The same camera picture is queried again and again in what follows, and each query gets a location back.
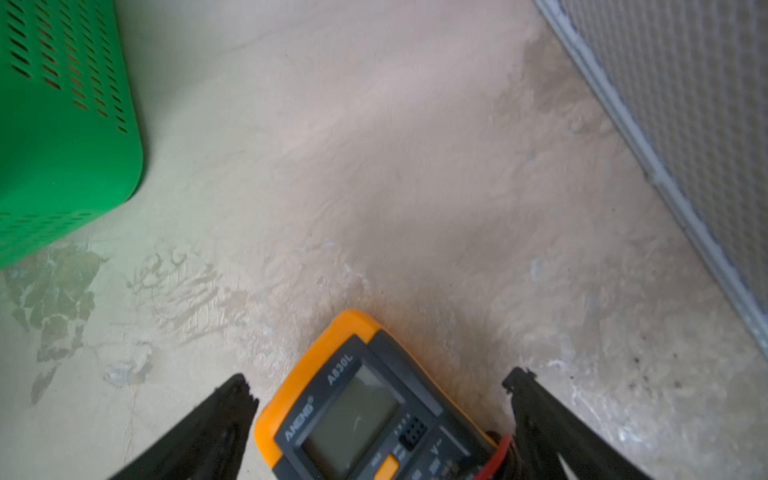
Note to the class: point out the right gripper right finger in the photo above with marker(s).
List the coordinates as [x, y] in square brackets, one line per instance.
[553, 443]

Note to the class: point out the green plastic basket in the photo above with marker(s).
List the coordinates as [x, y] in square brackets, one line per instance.
[71, 148]

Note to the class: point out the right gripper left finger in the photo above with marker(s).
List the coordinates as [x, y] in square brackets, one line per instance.
[208, 443]

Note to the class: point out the yellow multimeter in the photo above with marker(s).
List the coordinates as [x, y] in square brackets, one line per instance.
[358, 405]

